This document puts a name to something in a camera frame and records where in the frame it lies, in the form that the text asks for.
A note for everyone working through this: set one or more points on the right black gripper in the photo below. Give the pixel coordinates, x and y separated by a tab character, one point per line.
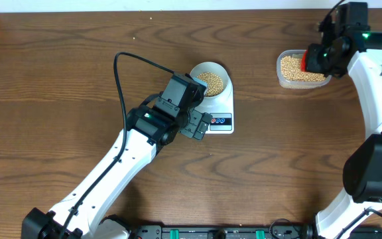
313	50

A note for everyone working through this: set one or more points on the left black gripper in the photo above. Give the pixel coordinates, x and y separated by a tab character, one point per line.
196	124

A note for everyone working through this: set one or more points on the red plastic measuring scoop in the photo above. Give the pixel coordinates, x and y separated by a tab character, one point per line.
303	61

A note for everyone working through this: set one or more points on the light blue round bowl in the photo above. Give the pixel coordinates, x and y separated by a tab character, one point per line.
216	69

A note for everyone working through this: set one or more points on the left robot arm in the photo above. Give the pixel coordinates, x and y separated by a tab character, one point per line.
149	127

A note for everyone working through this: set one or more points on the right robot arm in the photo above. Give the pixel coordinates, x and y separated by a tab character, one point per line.
350	47

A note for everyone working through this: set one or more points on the white digital kitchen scale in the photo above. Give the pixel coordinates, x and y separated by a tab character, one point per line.
222	111

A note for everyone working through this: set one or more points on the soybeans in bowl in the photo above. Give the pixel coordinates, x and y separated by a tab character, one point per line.
214	82

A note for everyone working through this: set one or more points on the soybeans pile in container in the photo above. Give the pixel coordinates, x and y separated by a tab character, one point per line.
291	70

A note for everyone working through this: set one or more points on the clear plastic container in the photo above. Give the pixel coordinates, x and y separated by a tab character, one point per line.
296	84

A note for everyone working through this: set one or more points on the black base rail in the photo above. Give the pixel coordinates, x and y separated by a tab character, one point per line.
160	232

